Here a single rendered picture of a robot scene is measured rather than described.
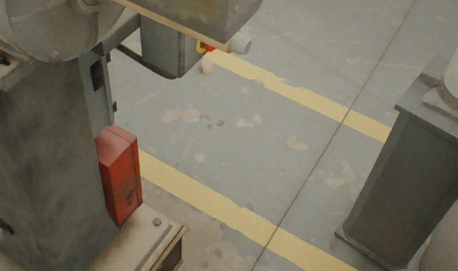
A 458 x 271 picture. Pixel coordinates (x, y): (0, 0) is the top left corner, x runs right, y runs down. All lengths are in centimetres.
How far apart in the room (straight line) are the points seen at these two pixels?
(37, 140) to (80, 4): 42
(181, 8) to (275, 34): 226
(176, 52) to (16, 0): 41
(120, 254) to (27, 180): 50
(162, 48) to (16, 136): 31
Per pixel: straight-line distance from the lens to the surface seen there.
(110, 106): 123
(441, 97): 143
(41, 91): 97
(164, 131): 213
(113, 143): 130
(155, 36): 98
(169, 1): 39
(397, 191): 162
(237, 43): 58
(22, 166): 104
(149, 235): 153
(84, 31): 73
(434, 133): 142
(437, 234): 208
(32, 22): 65
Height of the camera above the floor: 163
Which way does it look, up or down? 48 degrees down
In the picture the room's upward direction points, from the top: 7 degrees clockwise
